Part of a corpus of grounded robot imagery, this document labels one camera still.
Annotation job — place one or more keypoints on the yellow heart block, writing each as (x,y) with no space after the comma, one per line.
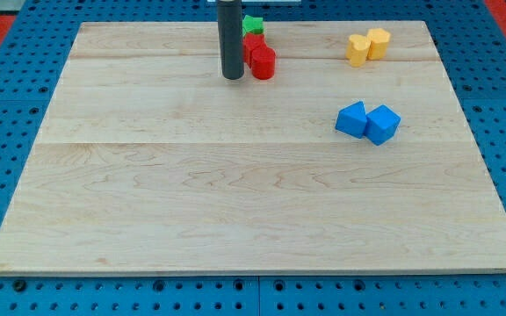
(357,49)

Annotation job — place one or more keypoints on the yellow hexagon block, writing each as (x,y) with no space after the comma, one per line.
(379,42)

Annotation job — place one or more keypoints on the light wooden board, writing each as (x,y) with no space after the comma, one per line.
(148,162)

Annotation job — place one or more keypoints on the blue triangle block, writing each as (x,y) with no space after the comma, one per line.
(352,120)

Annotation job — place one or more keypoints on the red block behind cylinder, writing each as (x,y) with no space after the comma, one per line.
(250,43)

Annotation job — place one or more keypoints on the blue cube block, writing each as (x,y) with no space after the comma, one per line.
(381,125)

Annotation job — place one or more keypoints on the green star block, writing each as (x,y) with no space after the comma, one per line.
(253,25)

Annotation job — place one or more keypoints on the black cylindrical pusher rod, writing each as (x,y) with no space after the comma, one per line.
(229,20)

